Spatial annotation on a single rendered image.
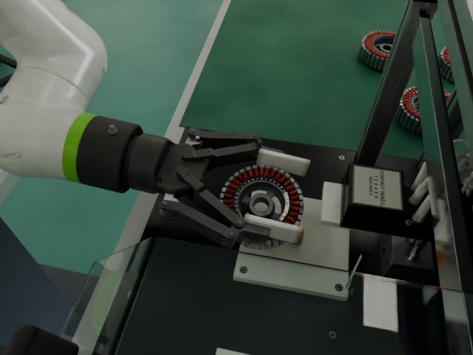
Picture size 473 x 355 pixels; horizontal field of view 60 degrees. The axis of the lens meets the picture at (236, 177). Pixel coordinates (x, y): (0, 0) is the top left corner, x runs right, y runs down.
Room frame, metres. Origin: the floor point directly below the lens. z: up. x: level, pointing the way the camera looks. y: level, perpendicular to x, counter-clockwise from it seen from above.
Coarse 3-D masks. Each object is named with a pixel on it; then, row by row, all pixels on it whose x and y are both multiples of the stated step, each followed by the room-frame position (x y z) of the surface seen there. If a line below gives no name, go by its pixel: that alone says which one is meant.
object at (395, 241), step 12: (384, 240) 0.29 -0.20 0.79; (396, 240) 0.27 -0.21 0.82; (384, 252) 0.27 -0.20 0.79; (396, 252) 0.25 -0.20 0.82; (408, 252) 0.25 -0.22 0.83; (420, 252) 0.25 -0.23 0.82; (384, 264) 0.25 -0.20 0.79; (396, 264) 0.24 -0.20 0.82; (408, 264) 0.24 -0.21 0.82; (420, 264) 0.24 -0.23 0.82; (432, 264) 0.24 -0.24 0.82; (384, 276) 0.24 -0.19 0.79; (396, 276) 0.23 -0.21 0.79; (408, 276) 0.23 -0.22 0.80; (420, 276) 0.23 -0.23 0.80
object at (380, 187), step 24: (360, 168) 0.31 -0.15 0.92; (384, 168) 0.31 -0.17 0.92; (336, 192) 0.30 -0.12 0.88; (360, 192) 0.27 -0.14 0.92; (384, 192) 0.27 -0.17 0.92; (408, 192) 0.29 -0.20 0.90; (336, 216) 0.27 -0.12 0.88; (360, 216) 0.25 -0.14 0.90; (384, 216) 0.25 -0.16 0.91; (408, 216) 0.26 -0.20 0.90; (408, 240) 0.27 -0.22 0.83; (432, 240) 0.23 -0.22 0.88
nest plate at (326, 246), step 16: (256, 192) 0.38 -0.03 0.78; (256, 208) 0.35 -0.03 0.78; (304, 208) 0.35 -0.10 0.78; (320, 208) 0.35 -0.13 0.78; (304, 224) 0.32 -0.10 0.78; (304, 240) 0.29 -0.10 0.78; (320, 240) 0.29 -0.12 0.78; (336, 240) 0.29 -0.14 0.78; (272, 256) 0.27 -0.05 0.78; (288, 256) 0.27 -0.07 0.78; (304, 256) 0.27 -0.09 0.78; (320, 256) 0.27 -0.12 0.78; (336, 256) 0.27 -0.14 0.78
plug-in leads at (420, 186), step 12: (456, 156) 0.28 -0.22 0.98; (468, 156) 0.28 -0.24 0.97; (468, 168) 0.26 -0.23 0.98; (420, 180) 0.29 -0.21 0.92; (468, 180) 0.25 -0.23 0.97; (420, 192) 0.27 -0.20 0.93; (468, 192) 0.27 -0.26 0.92; (408, 204) 0.27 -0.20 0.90; (468, 204) 0.27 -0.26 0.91; (420, 216) 0.25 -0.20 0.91
